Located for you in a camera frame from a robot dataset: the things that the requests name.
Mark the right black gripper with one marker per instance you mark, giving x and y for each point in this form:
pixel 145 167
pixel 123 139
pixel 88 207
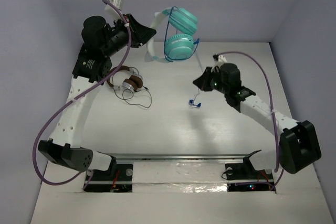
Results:
pixel 202 81

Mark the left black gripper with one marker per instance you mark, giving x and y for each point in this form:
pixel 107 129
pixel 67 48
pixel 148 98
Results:
pixel 132 30

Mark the teal white headphones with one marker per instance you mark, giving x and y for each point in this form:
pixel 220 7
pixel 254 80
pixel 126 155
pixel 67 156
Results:
pixel 180 46

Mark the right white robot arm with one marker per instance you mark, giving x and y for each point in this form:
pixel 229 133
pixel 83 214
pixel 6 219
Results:
pixel 296 146

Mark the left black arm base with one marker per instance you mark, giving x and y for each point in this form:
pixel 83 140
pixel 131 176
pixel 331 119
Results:
pixel 118 179

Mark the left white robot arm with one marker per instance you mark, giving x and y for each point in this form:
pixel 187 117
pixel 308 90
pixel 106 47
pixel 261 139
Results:
pixel 100 42

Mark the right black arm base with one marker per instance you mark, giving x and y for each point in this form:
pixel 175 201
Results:
pixel 242 177

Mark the brown silver headphones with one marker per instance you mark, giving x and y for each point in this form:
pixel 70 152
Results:
pixel 133 83

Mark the white foam taped block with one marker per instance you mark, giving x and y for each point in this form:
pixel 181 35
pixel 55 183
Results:
pixel 178 177

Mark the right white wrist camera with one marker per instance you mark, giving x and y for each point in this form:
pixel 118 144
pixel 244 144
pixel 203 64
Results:
pixel 219 60

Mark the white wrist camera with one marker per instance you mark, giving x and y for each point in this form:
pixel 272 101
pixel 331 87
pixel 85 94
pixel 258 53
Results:
pixel 219 60
pixel 109 10

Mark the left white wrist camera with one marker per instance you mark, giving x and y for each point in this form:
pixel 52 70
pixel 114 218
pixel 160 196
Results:
pixel 109 10

